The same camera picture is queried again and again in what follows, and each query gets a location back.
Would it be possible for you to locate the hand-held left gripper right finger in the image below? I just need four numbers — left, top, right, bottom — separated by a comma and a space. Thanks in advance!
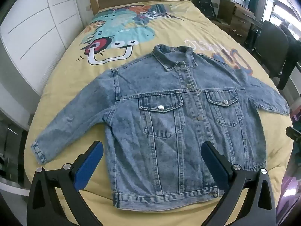
201, 141, 277, 226

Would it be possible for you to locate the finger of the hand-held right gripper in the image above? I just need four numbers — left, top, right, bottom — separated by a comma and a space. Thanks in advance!
285, 126, 301, 144

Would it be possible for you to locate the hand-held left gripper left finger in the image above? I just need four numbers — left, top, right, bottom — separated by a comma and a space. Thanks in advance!
27, 141, 104, 226

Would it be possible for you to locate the blue denim jacket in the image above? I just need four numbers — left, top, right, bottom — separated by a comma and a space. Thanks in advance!
30, 44, 291, 211

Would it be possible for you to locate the yellow printed blanket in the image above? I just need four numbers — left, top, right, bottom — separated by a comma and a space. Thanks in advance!
24, 0, 295, 226

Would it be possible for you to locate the dark clothing on chair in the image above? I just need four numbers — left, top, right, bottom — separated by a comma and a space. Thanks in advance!
280, 25, 301, 90

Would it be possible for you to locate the black chair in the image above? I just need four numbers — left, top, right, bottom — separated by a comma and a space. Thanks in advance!
255, 20, 290, 79

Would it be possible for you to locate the wooden drawer cabinet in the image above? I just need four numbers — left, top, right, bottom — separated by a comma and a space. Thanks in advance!
217, 0, 256, 39

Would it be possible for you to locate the window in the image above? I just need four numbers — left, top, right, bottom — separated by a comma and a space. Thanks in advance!
263, 0, 301, 41

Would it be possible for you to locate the white wardrobe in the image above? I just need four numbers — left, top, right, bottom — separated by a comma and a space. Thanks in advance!
0, 0, 94, 97

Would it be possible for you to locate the black backpack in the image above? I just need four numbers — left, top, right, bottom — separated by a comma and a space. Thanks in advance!
195, 0, 217, 18

